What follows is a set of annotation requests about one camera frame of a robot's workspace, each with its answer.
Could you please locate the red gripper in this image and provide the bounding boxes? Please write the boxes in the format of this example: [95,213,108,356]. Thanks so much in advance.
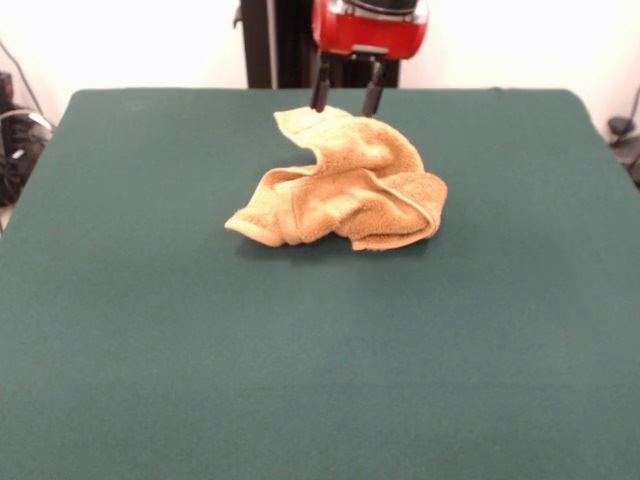
[309,0,430,119]

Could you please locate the yellow terry towel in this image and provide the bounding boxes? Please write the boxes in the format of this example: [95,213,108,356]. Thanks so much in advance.
[223,105,449,252]

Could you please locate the dark green table cloth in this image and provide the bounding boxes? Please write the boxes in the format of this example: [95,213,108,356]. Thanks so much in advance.
[0,88,640,480]

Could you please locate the black stand foot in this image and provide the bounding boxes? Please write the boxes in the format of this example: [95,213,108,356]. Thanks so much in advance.
[607,84,640,189]

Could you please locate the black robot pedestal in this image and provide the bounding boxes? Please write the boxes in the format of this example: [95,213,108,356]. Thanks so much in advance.
[233,0,416,90]

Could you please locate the black equipment with cables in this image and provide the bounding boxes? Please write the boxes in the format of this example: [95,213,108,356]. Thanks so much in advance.
[0,72,55,206]

